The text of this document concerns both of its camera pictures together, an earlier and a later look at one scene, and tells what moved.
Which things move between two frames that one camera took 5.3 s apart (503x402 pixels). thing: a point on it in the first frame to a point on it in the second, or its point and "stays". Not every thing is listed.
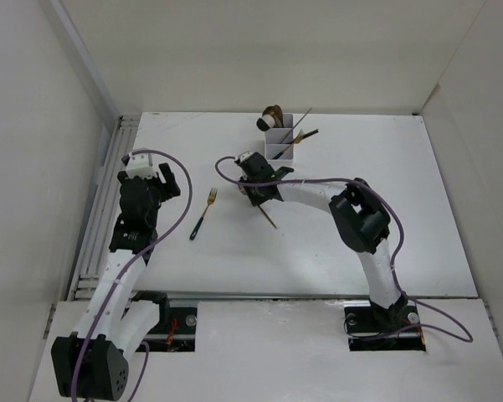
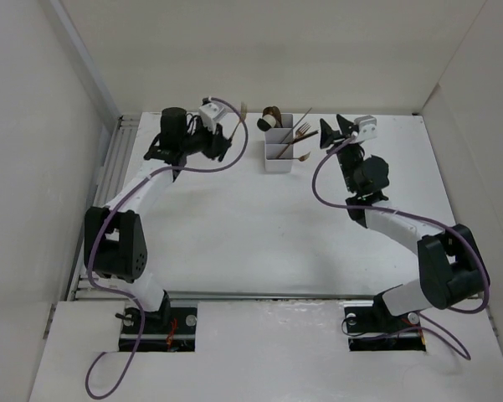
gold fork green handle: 212,196 to 243,115
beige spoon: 269,120 stays
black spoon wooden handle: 262,125 stays
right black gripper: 255,199 to 328,135
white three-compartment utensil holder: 279,141 stays
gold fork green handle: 296,141 to 303,157
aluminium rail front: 268,296 stays
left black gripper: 167,189 to 218,142
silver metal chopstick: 297,124 stays
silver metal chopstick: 295,126 stays
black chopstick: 316,131 stays
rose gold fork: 267,216 to 300,131
